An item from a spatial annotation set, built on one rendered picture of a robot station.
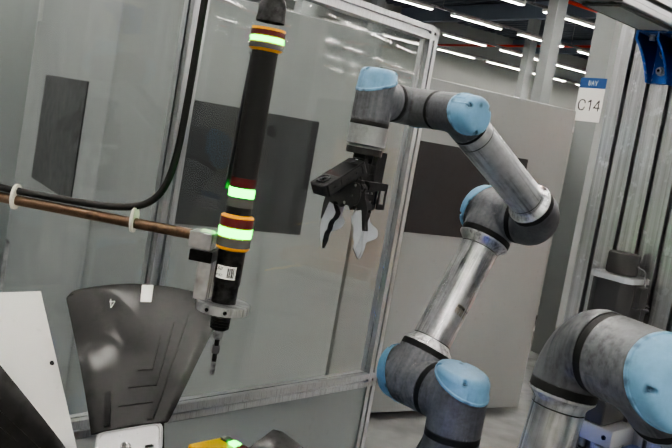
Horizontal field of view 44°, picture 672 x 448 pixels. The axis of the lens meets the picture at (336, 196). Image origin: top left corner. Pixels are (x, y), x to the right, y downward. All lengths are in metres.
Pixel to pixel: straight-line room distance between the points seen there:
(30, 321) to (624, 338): 0.89
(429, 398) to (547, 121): 4.04
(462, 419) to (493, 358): 4.01
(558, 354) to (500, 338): 4.54
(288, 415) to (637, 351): 1.41
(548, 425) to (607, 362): 0.15
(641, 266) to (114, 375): 1.00
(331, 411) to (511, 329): 3.39
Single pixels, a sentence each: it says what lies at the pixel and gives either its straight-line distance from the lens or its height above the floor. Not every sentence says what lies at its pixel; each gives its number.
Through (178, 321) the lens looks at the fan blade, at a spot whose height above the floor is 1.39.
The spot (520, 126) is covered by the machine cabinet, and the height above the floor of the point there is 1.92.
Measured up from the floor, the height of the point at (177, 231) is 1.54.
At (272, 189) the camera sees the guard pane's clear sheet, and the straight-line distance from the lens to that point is 2.12.
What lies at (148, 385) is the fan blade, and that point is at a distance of 1.19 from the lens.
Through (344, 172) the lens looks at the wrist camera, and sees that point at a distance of 1.58.
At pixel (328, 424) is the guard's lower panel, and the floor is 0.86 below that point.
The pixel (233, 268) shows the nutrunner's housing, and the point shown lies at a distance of 1.08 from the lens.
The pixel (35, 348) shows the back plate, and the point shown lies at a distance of 1.42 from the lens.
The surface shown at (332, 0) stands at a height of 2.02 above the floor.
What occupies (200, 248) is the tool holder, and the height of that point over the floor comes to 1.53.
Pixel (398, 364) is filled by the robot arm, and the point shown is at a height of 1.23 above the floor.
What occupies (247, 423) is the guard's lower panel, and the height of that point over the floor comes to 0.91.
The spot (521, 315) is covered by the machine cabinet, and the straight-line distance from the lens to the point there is 5.82.
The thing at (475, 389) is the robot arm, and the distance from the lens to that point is 1.74.
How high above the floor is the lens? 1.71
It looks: 4 degrees down
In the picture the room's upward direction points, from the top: 10 degrees clockwise
